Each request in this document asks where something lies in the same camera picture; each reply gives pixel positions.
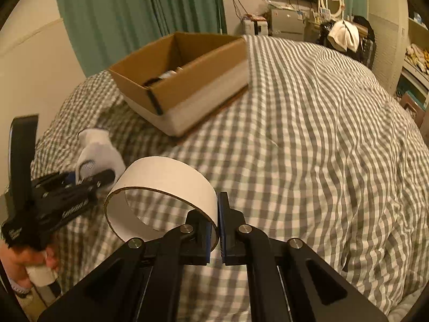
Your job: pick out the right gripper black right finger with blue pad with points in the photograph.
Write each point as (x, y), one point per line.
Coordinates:
(287, 280)

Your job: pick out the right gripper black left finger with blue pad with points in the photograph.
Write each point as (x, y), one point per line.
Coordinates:
(140, 281)

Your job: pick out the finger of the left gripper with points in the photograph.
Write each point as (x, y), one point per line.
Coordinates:
(97, 179)
(22, 143)

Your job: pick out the white sock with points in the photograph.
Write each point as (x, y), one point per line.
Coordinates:
(98, 154)

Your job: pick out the person's left hand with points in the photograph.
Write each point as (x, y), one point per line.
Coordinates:
(15, 260)

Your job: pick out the black item in box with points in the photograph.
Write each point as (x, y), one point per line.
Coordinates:
(163, 76)

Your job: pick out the open cardboard box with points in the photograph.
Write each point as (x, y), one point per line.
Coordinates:
(215, 71)

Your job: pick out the grey white checked bedspread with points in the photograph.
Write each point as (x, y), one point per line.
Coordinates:
(315, 149)

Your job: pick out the green curtain left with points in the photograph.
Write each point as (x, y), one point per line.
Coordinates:
(102, 32)

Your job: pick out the white suitcase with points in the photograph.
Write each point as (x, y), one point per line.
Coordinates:
(255, 27)

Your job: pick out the dark desk chair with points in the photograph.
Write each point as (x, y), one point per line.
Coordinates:
(367, 47)

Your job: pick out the grey mini fridge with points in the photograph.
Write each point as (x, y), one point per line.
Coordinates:
(287, 24)

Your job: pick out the white cloth on chair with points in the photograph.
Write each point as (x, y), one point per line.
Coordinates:
(344, 36)

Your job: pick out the white louvered wardrobe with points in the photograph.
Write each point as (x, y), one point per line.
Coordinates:
(389, 20)

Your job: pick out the oval white framed mirror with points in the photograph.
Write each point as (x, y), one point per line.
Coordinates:
(333, 9)

